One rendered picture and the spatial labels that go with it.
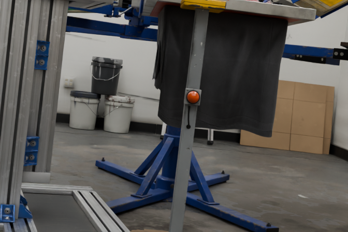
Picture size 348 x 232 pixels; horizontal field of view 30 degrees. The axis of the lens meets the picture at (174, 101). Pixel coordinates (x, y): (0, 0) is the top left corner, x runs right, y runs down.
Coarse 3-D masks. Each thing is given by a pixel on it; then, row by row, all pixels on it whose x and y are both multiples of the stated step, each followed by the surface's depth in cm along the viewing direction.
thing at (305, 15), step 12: (144, 0) 253; (156, 0) 219; (168, 0) 220; (180, 0) 220; (228, 0) 221; (240, 0) 221; (144, 12) 279; (252, 12) 223; (264, 12) 222; (276, 12) 223; (288, 12) 223; (300, 12) 223; (312, 12) 224; (288, 24) 253
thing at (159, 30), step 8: (160, 16) 255; (160, 24) 258; (160, 32) 242; (160, 40) 238; (160, 48) 235; (160, 56) 235; (160, 64) 234; (160, 72) 236; (160, 80) 237; (160, 88) 238
